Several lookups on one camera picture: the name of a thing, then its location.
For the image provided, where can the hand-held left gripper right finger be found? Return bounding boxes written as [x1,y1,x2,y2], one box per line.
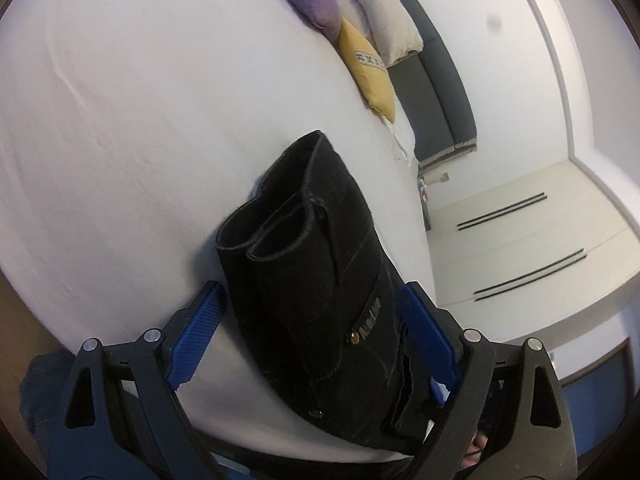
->
[399,282,576,480]

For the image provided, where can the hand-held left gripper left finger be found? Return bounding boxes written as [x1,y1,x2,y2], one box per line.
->
[50,281,226,480]

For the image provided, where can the black denim pants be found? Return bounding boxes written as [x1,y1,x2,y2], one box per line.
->
[216,130,453,456]

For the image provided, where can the dark grey nightstand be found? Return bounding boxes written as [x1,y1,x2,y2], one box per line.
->
[417,170,434,231]

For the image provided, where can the person's bare foot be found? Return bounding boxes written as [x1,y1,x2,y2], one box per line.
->
[462,435,488,468]

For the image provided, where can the small items on nightstand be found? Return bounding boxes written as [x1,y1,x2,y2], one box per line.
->
[417,172,451,201]

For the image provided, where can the white wardrobe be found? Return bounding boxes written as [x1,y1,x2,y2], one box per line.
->
[425,157,640,346]

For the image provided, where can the white pillow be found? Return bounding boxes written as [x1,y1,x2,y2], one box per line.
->
[382,110,417,163]

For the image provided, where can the bed with white sheet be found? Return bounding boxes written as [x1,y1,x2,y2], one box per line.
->
[0,0,436,466]

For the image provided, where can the grey upholstered headboard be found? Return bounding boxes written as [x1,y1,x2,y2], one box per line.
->
[377,0,478,168]

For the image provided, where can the yellow cushion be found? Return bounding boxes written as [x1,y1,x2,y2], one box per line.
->
[337,16,397,123]

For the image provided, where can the stacked white pillows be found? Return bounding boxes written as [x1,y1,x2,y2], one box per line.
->
[327,0,423,63]

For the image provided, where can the black wardrobe handle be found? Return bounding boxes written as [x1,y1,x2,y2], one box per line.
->
[472,248,585,295]
[457,192,546,223]
[458,198,547,231]
[475,255,587,302]

